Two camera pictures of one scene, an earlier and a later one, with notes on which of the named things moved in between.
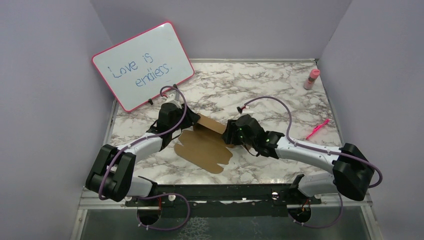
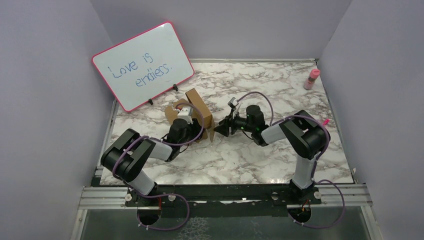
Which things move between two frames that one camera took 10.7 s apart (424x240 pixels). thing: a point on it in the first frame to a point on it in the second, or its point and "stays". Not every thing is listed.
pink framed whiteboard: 136,69 stays
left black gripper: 190,118 to 196,128
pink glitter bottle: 313,75 stays
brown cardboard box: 204,146 to 171,113
